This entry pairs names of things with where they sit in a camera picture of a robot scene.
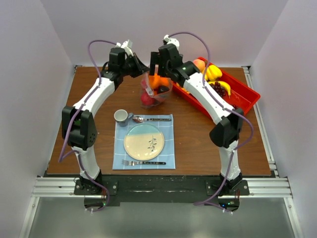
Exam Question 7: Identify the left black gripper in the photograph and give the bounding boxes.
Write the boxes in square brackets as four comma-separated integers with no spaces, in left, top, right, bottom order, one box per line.
[120,53,150,78]

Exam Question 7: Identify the orange fruit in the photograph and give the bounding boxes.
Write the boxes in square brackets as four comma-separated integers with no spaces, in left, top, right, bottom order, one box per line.
[159,77,169,87]
[149,74,161,89]

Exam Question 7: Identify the orange fruit back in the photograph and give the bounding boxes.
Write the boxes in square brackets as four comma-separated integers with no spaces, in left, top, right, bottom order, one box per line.
[159,77,169,87]

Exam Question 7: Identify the clear zip top bag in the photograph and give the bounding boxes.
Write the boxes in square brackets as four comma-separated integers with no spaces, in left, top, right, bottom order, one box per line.
[140,73,172,109]

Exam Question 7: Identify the red apple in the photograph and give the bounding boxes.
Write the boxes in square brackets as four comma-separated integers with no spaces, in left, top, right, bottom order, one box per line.
[141,92,155,106]
[154,93,167,103]

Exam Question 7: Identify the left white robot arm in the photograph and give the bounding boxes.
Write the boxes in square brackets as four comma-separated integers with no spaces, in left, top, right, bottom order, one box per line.
[58,45,149,194]

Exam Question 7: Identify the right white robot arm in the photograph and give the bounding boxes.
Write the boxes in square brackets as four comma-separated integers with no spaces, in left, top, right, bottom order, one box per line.
[150,44,244,195]

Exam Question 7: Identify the metal spoon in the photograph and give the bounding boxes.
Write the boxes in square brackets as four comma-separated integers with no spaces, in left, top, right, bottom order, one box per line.
[132,116,172,123]

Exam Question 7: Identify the small grey cup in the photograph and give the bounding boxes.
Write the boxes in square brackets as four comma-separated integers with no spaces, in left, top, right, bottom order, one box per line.
[113,109,134,127]

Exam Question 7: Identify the yellow bell pepper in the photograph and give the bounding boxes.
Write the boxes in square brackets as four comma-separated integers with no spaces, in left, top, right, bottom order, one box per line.
[205,65,222,81]

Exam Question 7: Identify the cream and teal plate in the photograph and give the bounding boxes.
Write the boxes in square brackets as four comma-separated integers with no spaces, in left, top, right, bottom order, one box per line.
[123,123,165,161]

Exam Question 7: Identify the upper purple grape bunch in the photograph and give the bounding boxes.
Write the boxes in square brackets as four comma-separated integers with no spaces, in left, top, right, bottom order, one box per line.
[209,81,226,98]

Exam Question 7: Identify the yellow banana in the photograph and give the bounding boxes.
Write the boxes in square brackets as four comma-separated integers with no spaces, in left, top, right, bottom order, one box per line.
[217,80,231,97]

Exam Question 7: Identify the blue checked placemat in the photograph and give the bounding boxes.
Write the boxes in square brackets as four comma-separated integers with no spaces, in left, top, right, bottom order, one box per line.
[112,114,175,170]

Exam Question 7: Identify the metal fork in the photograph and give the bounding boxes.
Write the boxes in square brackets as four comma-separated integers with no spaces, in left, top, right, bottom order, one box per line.
[122,160,166,166]

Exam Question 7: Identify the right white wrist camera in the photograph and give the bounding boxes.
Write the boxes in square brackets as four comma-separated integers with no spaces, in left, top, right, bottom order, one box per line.
[163,35,180,50]

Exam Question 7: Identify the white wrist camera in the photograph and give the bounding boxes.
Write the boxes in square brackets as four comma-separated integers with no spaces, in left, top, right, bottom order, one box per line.
[163,35,180,50]
[115,40,133,56]

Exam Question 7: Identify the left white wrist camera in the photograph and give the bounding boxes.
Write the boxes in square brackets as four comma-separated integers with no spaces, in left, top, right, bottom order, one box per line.
[115,40,133,56]

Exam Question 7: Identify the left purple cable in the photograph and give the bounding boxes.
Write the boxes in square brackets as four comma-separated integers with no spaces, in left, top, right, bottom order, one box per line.
[58,40,118,211]

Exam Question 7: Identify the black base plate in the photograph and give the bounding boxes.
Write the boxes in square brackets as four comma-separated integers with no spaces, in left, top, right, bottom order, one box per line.
[74,174,250,208]

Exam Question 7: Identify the aluminium frame rail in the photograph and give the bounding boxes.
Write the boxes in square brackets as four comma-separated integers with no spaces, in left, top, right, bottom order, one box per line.
[23,66,304,238]

